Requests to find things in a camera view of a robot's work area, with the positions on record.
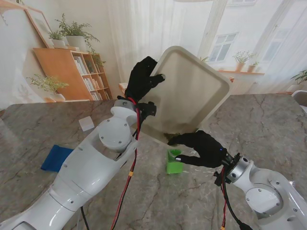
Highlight clear bottle with green base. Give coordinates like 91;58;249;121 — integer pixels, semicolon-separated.
165;148;183;175

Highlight blue plastic scraper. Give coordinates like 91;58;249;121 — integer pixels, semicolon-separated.
40;144;74;173

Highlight printed room backdrop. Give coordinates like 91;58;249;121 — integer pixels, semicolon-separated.
0;0;307;104

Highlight white square bottle cap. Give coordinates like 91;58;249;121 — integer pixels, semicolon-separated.
78;116;94;132

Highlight red black arm cable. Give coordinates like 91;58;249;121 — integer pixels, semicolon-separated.
110;97;144;230
214;165;254;230

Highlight red black left arm cable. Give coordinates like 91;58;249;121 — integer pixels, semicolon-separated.
110;97;144;230

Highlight red black right arm cable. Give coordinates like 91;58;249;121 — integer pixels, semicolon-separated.
214;165;254;230

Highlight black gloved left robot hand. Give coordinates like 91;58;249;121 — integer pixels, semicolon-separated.
124;56;166;101

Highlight scattered green beans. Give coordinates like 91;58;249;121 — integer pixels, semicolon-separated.
164;133;183;146

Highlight cream plastic baking tray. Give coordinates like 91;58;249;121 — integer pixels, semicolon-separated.
141;46;230;146

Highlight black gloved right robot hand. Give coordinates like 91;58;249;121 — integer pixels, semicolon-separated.
167;130;229;169

